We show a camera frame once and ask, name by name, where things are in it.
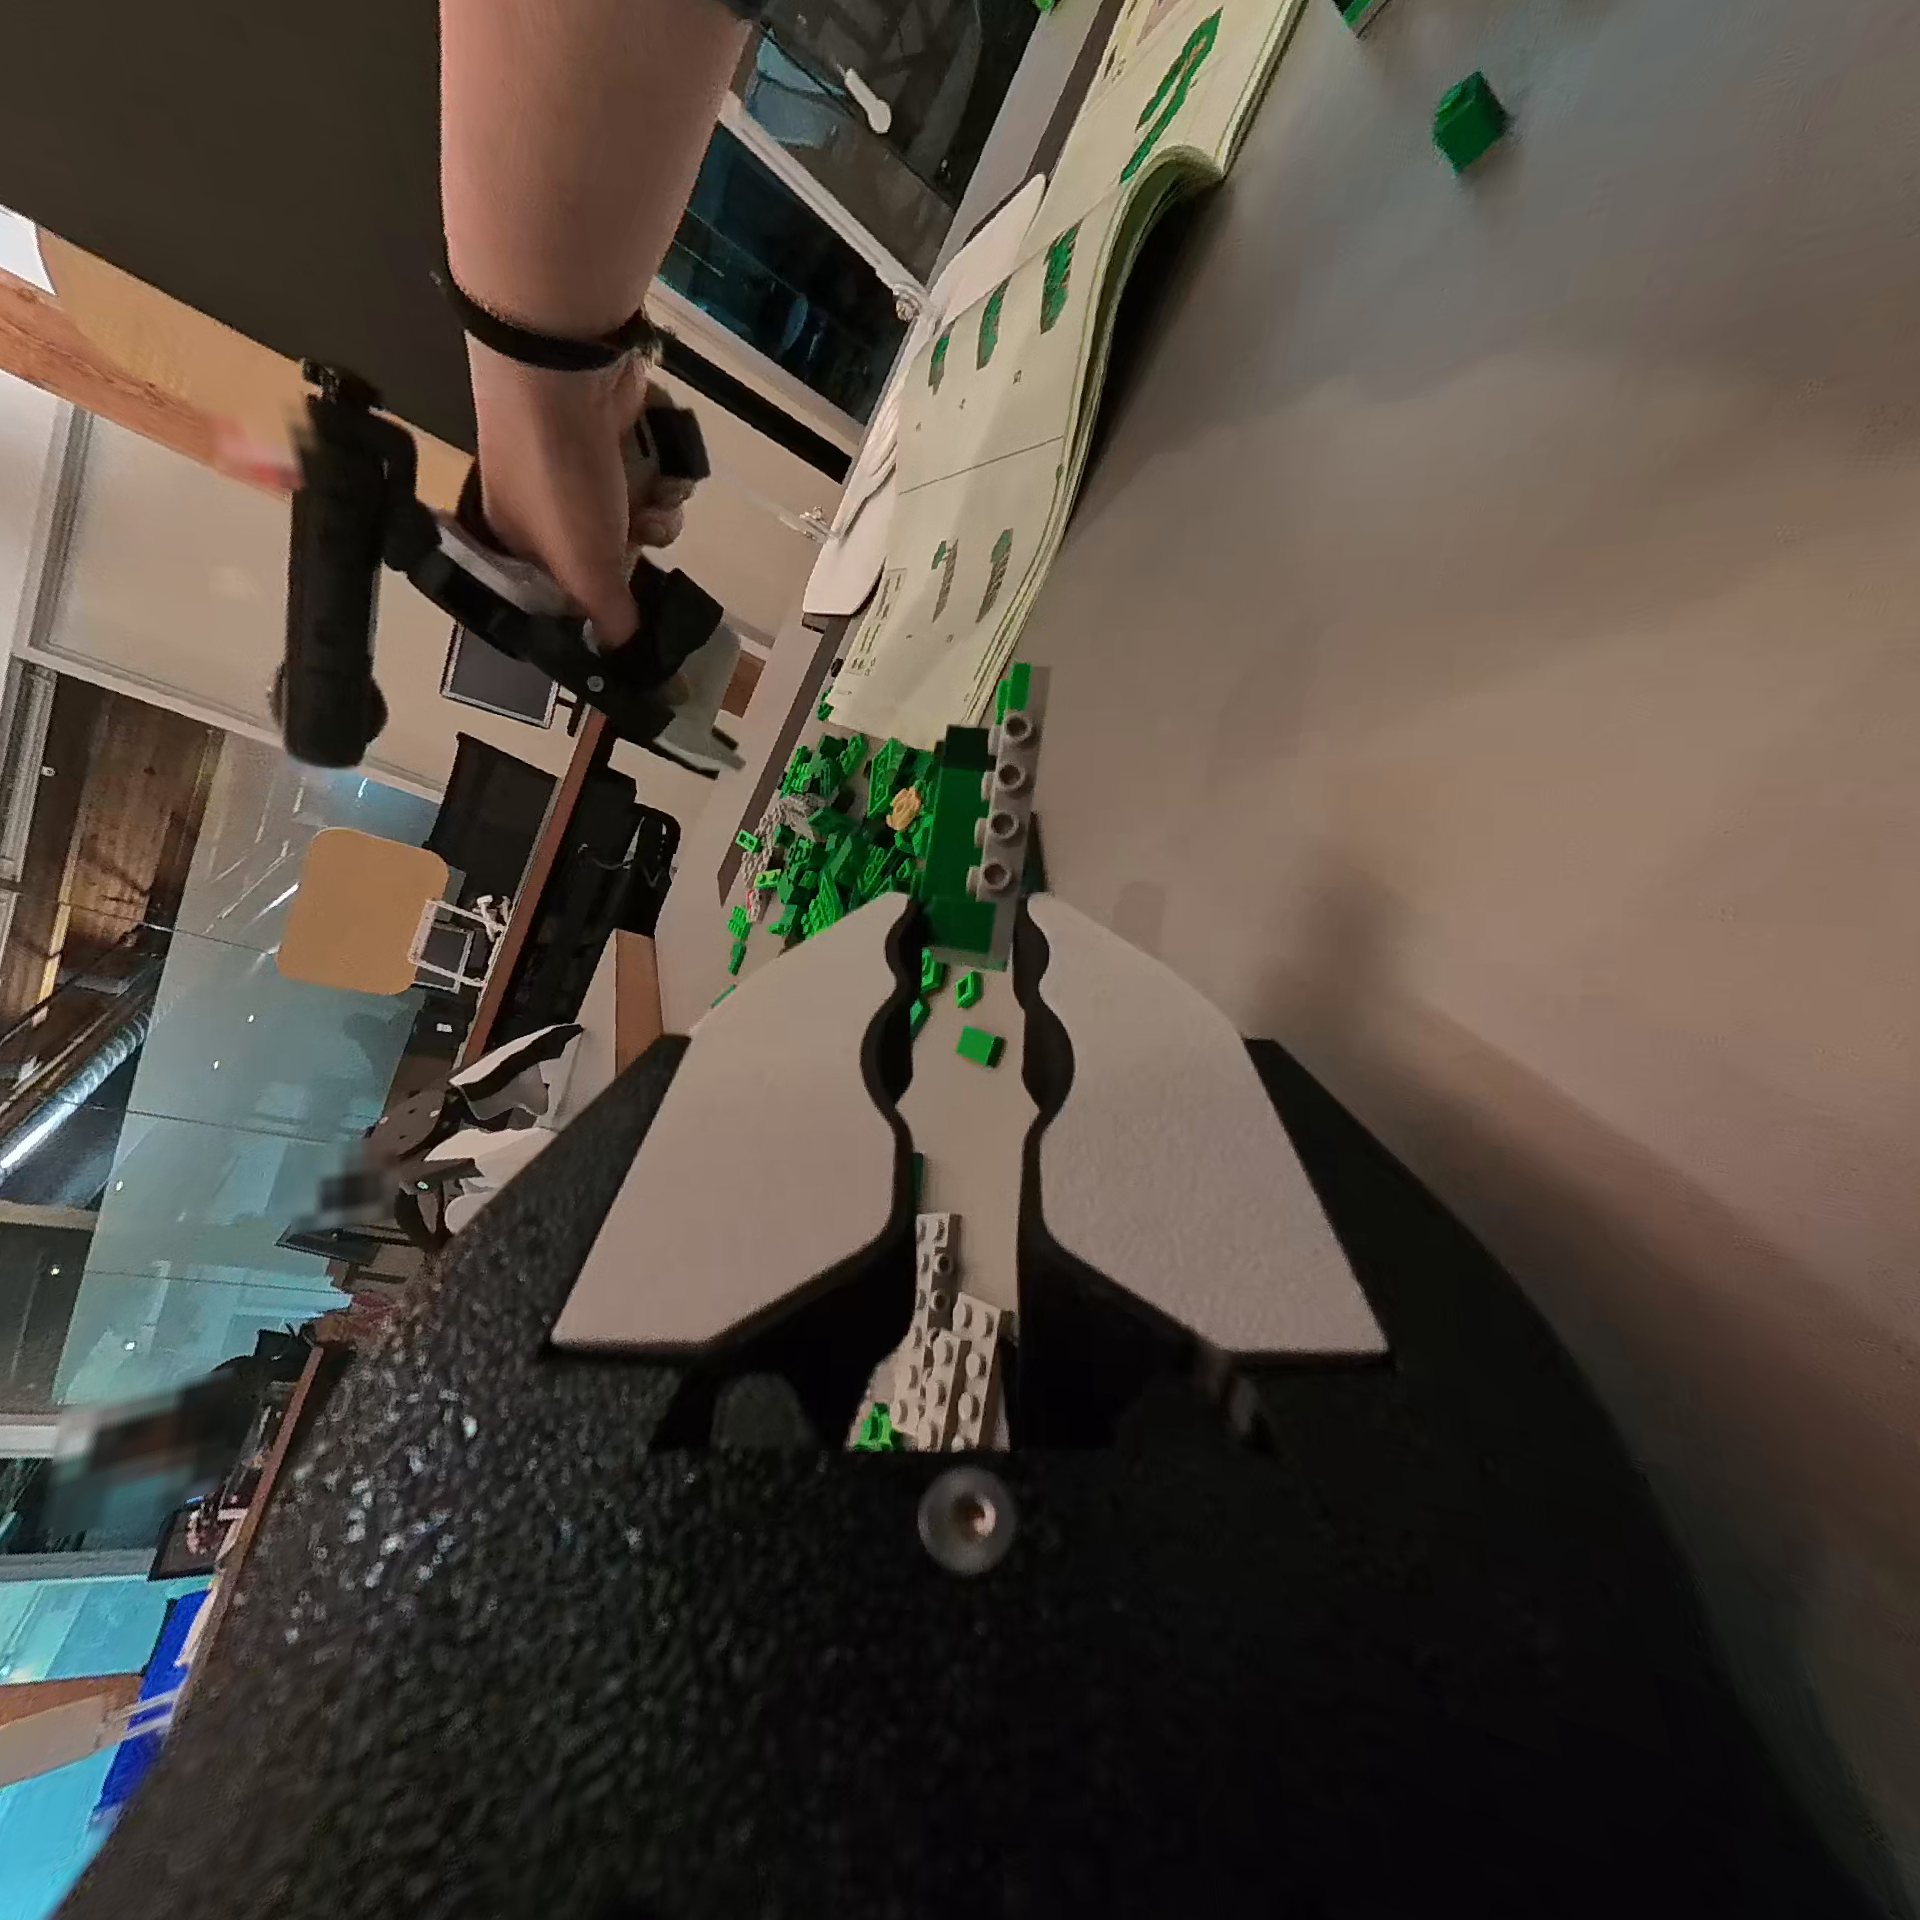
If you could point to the green square brick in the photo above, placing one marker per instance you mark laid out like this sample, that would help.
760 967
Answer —
1471 119

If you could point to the tan rounded chair back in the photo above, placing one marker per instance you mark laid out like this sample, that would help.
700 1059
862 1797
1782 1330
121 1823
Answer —
360 908

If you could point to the person's right hand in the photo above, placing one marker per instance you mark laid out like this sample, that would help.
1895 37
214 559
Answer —
547 452

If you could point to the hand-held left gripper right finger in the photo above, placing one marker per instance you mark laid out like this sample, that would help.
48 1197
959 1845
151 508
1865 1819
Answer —
1184 1171

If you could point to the person's right forearm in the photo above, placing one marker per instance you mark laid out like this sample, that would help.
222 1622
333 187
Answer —
585 165

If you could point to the green and grey brick assembly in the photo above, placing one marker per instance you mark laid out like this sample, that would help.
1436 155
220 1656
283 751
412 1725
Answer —
984 819

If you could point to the black office chair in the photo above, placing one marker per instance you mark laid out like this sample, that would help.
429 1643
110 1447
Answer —
580 870

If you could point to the dark computer monitor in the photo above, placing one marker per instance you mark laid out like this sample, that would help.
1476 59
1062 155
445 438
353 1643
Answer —
500 675

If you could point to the open instruction booklet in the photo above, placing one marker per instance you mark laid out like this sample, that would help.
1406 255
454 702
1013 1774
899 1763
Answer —
1051 301

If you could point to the grey desk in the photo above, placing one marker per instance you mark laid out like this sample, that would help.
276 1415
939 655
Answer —
1501 751

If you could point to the black wristband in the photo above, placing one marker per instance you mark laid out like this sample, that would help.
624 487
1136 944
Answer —
540 348

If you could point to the pile of green bricks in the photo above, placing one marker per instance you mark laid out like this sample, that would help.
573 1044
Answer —
833 848

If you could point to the white paper sheet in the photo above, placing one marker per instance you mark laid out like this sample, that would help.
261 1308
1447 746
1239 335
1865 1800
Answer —
862 557

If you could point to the grey brick plates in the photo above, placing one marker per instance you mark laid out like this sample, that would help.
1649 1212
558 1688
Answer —
945 1349

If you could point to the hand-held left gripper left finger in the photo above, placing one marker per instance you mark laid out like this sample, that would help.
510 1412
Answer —
750 1155

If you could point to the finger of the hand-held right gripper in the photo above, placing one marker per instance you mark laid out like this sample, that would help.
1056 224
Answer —
704 704

